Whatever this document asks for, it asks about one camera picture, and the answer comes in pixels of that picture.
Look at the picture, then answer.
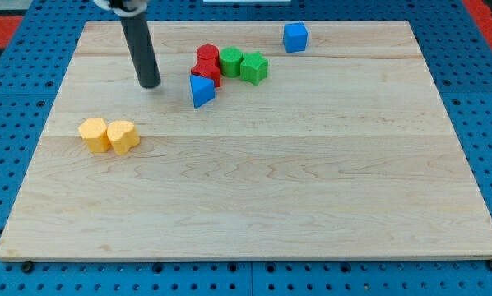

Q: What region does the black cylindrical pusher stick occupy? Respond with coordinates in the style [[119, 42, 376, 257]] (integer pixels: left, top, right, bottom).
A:
[[120, 12, 161, 89]]

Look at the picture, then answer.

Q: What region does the yellow heart block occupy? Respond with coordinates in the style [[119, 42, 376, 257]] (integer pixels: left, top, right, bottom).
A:
[[107, 120, 141, 155]]

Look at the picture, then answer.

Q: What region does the red star block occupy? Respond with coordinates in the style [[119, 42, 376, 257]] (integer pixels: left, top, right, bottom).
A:
[[191, 61, 221, 88]]

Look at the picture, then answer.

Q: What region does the green star block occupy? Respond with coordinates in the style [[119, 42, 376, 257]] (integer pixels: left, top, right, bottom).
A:
[[240, 52, 268, 86]]

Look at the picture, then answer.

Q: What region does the white arm mount ring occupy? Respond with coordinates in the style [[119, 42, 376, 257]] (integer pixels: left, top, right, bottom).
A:
[[93, 0, 150, 16]]

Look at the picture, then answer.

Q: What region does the green cylinder block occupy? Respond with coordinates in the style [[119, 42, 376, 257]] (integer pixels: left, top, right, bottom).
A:
[[219, 47, 243, 78]]

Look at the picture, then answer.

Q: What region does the wooden board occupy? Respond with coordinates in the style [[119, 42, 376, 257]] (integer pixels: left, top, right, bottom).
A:
[[0, 21, 492, 262]]

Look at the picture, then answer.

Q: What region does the red cylinder block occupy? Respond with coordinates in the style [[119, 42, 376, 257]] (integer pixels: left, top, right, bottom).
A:
[[196, 44, 220, 67]]

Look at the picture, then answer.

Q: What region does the yellow hexagon block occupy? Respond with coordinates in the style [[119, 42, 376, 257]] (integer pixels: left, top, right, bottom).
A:
[[78, 118, 111, 153]]

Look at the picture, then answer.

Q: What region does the blue triangle block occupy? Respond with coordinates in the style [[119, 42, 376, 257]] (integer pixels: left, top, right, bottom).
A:
[[189, 75, 216, 109]]

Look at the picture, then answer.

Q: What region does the blue cube block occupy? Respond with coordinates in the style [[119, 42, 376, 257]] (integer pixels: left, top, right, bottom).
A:
[[283, 22, 308, 53]]

